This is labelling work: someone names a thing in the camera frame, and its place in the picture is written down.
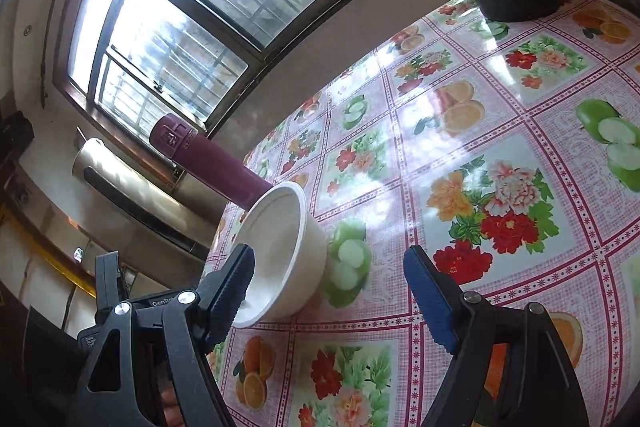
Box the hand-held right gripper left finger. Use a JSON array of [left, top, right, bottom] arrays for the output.
[[75, 244, 257, 427]]

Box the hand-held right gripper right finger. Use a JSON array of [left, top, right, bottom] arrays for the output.
[[403, 245, 588, 427]]

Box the large white bowl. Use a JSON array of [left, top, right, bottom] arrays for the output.
[[202, 182, 328, 328]]

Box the person's left hand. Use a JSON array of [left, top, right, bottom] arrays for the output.
[[161, 384, 182, 427]]

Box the dark television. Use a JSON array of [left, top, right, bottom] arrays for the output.
[[20, 307, 83, 427]]

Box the silver standing air conditioner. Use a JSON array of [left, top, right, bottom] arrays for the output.
[[71, 138, 211, 255]]

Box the purple thermos bottle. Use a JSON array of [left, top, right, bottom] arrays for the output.
[[149, 113, 276, 211]]

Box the barred window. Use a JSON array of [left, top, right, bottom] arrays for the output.
[[52, 0, 441, 138]]

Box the black wall speaker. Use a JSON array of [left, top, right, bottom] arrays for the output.
[[0, 111, 35, 168]]

